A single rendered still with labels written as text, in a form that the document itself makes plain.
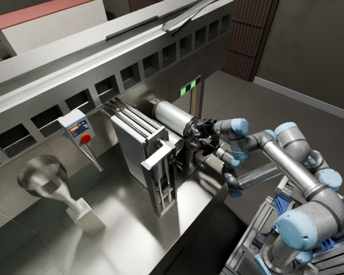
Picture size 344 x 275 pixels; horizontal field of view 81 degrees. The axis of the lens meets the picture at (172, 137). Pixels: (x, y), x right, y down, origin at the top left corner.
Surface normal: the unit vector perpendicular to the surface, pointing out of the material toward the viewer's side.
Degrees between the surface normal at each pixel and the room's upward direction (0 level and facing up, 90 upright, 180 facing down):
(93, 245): 0
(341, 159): 0
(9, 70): 57
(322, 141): 0
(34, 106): 90
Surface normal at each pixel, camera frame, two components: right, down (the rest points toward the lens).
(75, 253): -0.04, -0.65
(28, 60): 0.59, 0.07
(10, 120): 0.73, 0.51
